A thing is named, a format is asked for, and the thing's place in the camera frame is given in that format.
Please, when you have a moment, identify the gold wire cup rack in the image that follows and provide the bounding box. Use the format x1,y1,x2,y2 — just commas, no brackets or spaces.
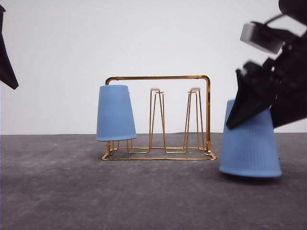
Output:
101,75,216,160

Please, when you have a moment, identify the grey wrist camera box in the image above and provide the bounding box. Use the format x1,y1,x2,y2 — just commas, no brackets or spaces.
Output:
240,22,285,54

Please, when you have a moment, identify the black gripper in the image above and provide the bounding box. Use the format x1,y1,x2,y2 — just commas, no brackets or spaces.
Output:
226,34,307,129

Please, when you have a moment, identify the blue ribbed plastic cup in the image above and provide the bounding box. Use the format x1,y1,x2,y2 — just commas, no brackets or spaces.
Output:
96,84,137,141
219,99,282,177

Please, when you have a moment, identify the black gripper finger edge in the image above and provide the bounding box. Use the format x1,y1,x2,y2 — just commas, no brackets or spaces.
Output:
0,4,19,89

